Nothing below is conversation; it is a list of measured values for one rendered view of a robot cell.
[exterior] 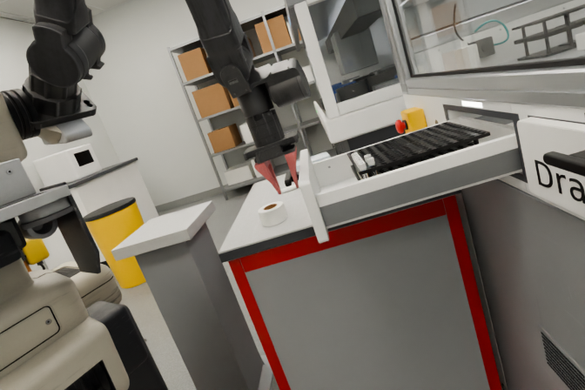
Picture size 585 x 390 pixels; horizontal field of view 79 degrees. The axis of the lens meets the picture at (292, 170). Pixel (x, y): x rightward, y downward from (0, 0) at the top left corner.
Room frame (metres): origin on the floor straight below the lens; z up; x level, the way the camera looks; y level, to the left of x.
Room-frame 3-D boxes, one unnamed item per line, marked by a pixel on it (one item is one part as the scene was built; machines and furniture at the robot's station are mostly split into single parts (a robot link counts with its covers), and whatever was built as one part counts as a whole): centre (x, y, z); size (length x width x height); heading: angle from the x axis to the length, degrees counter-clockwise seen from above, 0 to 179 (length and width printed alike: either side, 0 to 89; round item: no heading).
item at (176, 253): (1.26, 0.50, 0.38); 0.30 x 0.30 x 0.76; 81
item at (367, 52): (2.32, -0.86, 1.13); 1.78 x 1.14 x 0.45; 174
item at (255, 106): (0.66, 0.02, 1.07); 0.07 x 0.06 x 0.07; 74
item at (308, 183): (0.68, -0.03, 0.87); 0.29 x 0.02 x 0.11; 174
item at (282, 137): (0.66, 0.02, 1.01); 0.10 x 0.07 x 0.07; 84
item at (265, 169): (0.66, 0.02, 0.94); 0.07 x 0.07 x 0.09; 84
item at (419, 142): (0.66, -0.23, 0.87); 0.22 x 0.18 x 0.06; 84
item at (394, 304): (1.09, -0.09, 0.38); 0.62 x 0.58 x 0.76; 174
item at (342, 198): (0.66, -0.23, 0.86); 0.40 x 0.26 x 0.06; 84
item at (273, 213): (0.90, 0.09, 0.78); 0.07 x 0.07 x 0.04
